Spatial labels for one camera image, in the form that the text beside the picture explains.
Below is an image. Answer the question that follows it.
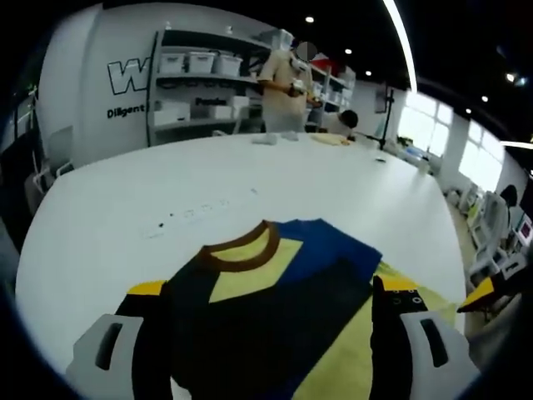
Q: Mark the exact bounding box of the ceiling light strip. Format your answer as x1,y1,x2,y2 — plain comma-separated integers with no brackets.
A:
381,0,420,93

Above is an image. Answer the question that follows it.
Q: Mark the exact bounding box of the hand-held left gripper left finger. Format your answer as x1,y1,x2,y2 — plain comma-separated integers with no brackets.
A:
65,279,172,400

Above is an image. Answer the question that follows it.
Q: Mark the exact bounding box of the row of white storage bins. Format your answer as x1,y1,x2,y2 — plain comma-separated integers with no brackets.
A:
160,50,245,78

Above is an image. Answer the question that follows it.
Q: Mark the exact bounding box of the yellow garment with grey and blue sleeves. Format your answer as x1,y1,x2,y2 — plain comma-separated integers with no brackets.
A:
166,217,459,400

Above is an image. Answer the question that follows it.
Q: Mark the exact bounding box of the metal shelving rack with bins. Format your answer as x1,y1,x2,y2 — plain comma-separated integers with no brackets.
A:
310,62,357,114

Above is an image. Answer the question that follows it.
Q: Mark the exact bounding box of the black pole stand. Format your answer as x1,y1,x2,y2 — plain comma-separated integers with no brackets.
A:
376,85,396,151

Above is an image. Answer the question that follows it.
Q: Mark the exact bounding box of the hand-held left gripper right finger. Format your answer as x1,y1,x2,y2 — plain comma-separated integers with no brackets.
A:
370,274,480,400

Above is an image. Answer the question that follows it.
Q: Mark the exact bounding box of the grey metal shelving rack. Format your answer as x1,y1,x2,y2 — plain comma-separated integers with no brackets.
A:
145,28,292,147

